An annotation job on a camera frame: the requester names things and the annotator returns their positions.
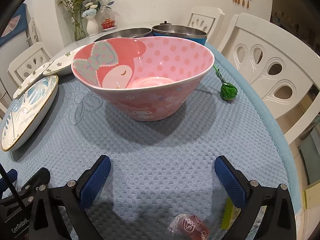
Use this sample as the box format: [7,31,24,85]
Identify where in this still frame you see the white carved dining chair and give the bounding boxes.
[217,13,320,153]
[186,7,225,34]
[8,42,53,80]

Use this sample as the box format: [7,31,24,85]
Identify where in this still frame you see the blue leaf gold-rimmed plate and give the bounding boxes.
[1,74,59,152]

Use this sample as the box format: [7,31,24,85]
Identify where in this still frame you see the light blue quilted mat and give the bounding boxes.
[0,42,302,240]

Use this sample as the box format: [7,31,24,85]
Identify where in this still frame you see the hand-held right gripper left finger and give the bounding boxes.
[29,155,112,240]

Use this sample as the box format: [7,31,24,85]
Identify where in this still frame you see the red lidded teacup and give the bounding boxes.
[101,18,117,31]

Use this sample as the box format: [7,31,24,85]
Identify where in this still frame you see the dried green flower stems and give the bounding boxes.
[55,0,84,18]

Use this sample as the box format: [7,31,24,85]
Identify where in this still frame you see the red wrapped candy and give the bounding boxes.
[167,214,210,240]

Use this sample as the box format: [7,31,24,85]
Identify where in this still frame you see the white ribbed vase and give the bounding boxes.
[86,15,100,37]

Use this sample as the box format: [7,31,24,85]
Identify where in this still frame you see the pale yellow box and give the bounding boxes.
[302,182,320,203]

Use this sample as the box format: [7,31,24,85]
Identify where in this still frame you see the blue cloth wall hanging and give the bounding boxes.
[0,4,28,47]

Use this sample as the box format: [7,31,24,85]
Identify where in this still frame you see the blue steel bowl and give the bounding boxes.
[152,24,208,47]

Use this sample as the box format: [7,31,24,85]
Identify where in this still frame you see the yellow-green candy wrapper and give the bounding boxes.
[220,197,242,230]

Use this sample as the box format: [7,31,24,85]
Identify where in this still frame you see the square floral white plate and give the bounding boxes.
[13,60,54,99]
[42,48,80,77]

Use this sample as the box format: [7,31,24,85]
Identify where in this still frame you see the pink cartoon bowl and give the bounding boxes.
[71,36,215,122]

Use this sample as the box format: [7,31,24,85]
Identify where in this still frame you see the pink steel bowl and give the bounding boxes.
[93,28,153,43]

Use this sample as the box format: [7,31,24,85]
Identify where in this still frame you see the thin black cable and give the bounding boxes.
[0,163,25,211]

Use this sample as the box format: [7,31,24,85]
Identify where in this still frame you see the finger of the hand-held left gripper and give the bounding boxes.
[0,169,18,198]
[21,167,51,203]

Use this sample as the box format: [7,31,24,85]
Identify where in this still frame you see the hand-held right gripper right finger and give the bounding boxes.
[214,155,297,240]

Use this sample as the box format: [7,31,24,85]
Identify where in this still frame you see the blue and white artificial flowers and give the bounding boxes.
[81,0,115,19]

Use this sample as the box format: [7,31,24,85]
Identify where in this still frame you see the glass vase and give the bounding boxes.
[74,10,87,41]

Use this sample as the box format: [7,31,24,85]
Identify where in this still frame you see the small green tag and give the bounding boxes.
[212,64,237,102]

